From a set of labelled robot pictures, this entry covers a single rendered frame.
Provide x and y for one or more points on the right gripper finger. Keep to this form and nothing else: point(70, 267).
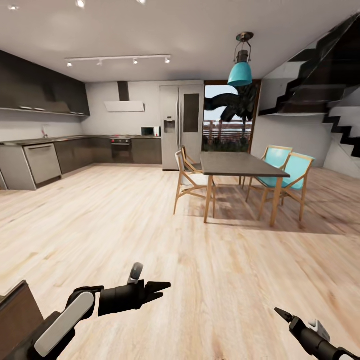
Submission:
point(287, 316)

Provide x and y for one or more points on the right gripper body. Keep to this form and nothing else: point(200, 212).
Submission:
point(309, 340)

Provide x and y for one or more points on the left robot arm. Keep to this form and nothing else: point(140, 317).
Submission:
point(51, 338)

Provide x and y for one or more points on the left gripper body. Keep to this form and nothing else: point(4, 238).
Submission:
point(129, 297)

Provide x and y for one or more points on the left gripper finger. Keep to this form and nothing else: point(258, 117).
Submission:
point(153, 296)
point(154, 287)

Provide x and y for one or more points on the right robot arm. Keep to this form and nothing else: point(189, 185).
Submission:
point(314, 338)

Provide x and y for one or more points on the range hood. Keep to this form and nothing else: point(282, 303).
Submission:
point(124, 105)

